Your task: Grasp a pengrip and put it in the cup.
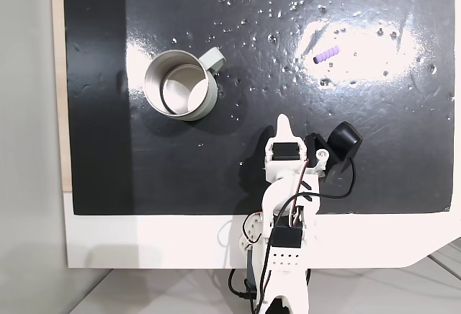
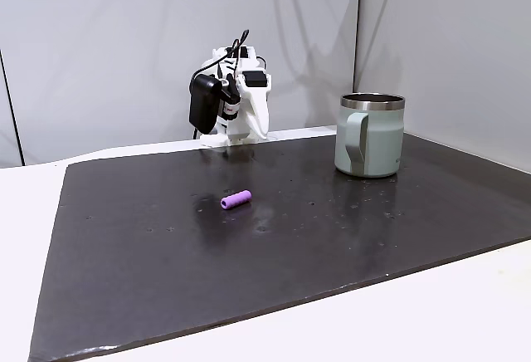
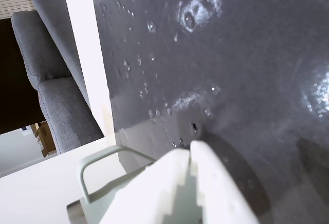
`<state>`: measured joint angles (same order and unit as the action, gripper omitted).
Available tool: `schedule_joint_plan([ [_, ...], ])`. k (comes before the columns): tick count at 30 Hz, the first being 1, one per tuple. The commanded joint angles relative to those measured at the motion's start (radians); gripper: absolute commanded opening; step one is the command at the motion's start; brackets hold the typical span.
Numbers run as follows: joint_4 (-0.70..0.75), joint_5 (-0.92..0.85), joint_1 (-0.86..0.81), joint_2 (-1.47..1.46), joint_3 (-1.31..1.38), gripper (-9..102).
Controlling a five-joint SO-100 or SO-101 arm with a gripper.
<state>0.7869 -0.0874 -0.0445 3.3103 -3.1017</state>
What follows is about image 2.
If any pale green steel mug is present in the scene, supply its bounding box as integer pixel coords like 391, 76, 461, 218
334, 92, 407, 179

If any black cable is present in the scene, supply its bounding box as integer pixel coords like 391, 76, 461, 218
190, 28, 251, 89

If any thin black wall strip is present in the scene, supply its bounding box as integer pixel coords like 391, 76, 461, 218
0, 48, 25, 168

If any purple pen grip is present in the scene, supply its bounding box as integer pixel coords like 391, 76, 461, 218
220, 189, 253, 212

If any black oval camera box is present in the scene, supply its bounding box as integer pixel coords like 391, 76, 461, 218
188, 72, 242, 135

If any black table mat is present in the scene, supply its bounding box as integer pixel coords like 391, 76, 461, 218
27, 132, 531, 362

